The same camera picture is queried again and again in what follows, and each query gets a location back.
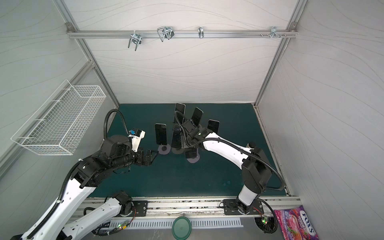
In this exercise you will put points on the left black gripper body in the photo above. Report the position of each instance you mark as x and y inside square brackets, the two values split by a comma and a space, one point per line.
[137, 158]

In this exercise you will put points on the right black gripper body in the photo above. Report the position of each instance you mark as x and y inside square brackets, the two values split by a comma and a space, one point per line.
[186, 129]

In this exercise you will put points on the green-edged phone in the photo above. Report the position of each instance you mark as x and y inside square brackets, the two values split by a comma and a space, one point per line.
[161, 134]
[191, 153]

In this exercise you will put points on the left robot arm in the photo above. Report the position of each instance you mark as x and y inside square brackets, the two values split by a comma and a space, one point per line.
[117, 152]

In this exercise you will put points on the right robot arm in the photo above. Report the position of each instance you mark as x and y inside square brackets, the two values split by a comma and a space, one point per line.
[257, 172]

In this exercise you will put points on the grey round stand left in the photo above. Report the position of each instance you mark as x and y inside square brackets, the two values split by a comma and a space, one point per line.
[164, 149]

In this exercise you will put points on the back middle black phone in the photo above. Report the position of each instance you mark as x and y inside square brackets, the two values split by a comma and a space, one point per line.
[196, 117]

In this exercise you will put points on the black phone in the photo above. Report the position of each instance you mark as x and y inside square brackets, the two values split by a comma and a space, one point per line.
[196, 117]
[180, 111]

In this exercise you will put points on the centre cracked phone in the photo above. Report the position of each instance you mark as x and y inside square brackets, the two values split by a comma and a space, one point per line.
[176, 142]

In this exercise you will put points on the grey round stand centre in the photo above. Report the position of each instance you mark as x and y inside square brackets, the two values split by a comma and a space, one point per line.
[177, 151]

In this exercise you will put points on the back left black phone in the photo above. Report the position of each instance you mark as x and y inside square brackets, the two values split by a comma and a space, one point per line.
[180, 111]

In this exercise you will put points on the green table mat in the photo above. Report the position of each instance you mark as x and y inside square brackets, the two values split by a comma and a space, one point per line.
[172, 175]

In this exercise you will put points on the small jar black lid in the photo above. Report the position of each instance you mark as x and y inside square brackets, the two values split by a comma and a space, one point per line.
[251, 145]

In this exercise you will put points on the green round lid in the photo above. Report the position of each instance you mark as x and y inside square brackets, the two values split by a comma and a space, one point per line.
[181, 228]

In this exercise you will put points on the metal hook clamp middle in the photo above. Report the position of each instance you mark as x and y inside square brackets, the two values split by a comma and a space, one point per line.
[165, 33]

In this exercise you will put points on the metal hook clamp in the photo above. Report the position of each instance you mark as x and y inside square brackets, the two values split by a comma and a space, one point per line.
[273, 34]
[165, 33]
[135, 40]

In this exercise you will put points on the metal hook clamp left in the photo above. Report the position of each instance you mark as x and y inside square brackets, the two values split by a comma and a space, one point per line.
[135, 40]

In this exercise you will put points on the metal hook clamp right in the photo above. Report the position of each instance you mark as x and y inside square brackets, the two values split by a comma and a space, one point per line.
[273, 34]

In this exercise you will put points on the pink candy bag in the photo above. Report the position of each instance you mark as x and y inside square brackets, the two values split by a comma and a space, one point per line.
[295, 224]

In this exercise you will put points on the aluminium crossbar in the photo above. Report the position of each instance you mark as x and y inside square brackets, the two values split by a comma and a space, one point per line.
[179, 34]

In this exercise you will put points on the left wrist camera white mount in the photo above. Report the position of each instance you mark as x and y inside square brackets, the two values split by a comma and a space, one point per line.
[136, 136]

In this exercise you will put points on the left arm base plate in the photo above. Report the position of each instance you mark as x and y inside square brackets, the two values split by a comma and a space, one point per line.
[141, 208]

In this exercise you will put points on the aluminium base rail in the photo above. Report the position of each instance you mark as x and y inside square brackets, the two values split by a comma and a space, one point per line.
[203, 212]

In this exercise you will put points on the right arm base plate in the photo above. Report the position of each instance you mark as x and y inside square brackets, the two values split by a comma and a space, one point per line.
[231, 208]

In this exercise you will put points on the white wire basket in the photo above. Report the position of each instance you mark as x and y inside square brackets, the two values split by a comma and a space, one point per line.
[57, 127]

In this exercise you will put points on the metal ring clamp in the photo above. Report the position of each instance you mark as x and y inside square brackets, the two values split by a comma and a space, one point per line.
[201, 32]

